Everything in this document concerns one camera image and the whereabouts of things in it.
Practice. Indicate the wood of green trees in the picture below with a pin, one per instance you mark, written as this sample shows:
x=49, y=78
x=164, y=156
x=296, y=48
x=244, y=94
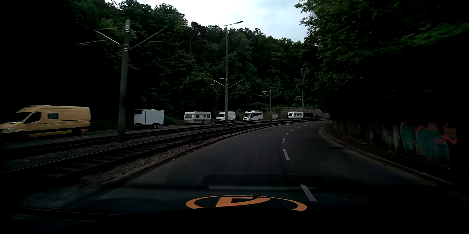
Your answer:
x=176, y=61

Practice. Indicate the tram track with gravel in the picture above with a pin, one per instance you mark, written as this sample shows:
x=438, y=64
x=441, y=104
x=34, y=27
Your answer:
x=110, y=153

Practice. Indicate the row of overhanging trees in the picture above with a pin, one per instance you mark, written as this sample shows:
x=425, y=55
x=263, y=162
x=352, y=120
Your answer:
x=384, y=43

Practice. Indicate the white box trailer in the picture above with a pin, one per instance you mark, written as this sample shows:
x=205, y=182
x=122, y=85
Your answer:
x=149, y=117

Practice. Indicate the grey retaining wall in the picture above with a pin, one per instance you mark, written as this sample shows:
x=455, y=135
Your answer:
x=282, y=112

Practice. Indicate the white van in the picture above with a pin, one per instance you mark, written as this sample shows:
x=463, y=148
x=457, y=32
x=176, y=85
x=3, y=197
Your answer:
x=226, y=116

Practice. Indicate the white motorhome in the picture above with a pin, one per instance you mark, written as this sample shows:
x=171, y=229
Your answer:
x=253, y=115
x=295, y=115

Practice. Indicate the grey asphalt road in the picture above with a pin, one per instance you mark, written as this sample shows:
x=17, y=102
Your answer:
x=238, y=153

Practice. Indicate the tall lamp post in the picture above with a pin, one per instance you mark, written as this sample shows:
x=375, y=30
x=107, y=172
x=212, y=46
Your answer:
x=226, y=80

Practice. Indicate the road markings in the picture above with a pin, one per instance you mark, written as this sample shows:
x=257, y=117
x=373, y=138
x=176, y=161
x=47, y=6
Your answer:
x=286, y=155

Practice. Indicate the grey catenary pole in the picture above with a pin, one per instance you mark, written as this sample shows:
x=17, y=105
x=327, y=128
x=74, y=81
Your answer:
x=270, y=105
x=123, y=80

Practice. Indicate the white caravan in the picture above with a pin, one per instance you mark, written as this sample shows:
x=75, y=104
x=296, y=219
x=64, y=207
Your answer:
x=197, y=117

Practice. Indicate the road beyond tram track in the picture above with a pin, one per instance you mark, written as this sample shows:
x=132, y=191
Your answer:
x=95, y=132

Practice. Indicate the graffiti concrete wall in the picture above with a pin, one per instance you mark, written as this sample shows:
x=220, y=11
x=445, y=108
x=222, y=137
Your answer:
x=421, y=138

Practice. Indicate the yellow van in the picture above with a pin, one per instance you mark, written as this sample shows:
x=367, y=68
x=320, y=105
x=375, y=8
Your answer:
x=51, y=118

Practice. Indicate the narrow dark pavement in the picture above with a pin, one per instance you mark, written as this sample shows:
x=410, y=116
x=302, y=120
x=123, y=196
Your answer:
x=384, y=157

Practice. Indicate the car's own bonnet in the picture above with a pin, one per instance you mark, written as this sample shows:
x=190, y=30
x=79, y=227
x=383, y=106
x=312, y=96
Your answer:
x=234, y=212

